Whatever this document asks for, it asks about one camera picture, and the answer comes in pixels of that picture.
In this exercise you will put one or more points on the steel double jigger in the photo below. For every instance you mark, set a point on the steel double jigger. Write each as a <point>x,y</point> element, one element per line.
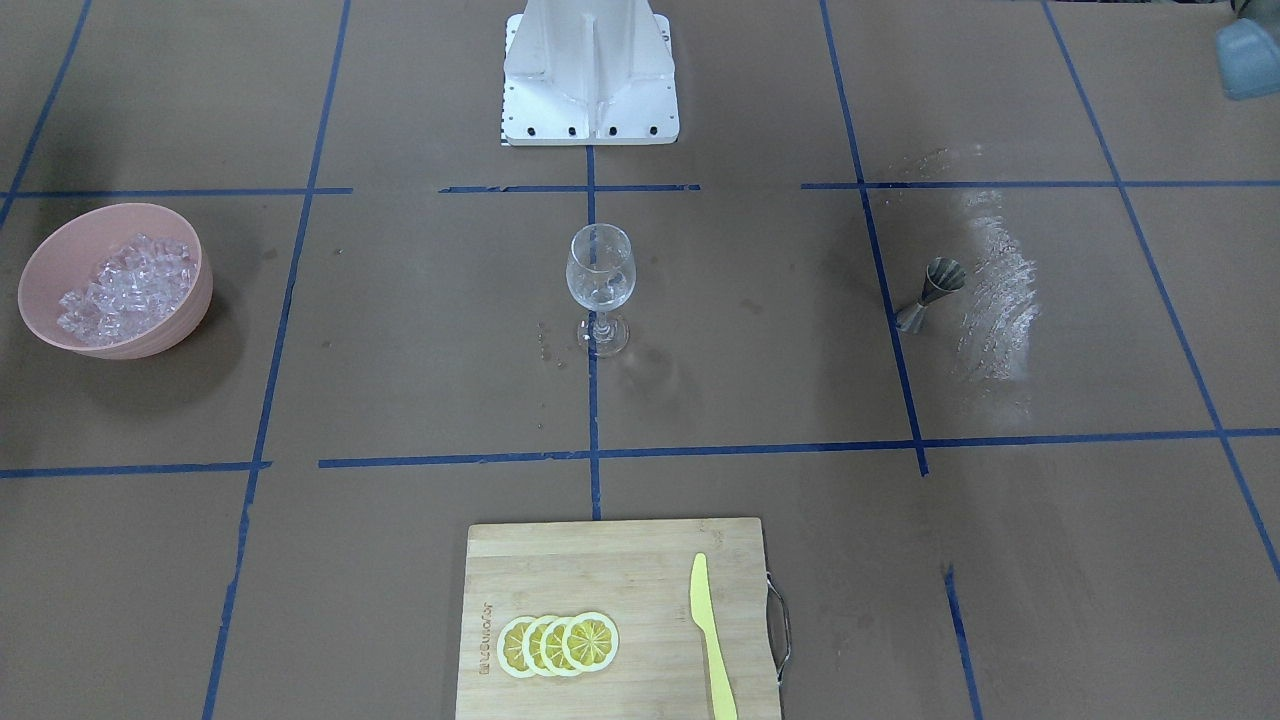
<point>943,276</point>

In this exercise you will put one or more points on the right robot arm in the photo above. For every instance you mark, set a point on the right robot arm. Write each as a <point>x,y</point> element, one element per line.
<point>1248,50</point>

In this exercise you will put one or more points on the clear wine glass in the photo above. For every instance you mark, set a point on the clear wine glass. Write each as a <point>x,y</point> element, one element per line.
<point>601,274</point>

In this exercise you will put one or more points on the pink bowl of ice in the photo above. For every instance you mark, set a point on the pink bowl of ice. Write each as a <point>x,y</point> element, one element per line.
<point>125,281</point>

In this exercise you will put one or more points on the wooden cutting board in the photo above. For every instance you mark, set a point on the wooden cutting board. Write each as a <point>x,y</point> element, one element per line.
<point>523,582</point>

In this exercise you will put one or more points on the yellow plastic knife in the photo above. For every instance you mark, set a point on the yellow plastic knife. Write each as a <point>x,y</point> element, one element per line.
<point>722,703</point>

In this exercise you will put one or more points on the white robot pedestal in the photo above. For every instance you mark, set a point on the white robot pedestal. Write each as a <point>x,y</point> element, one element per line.
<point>579,73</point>

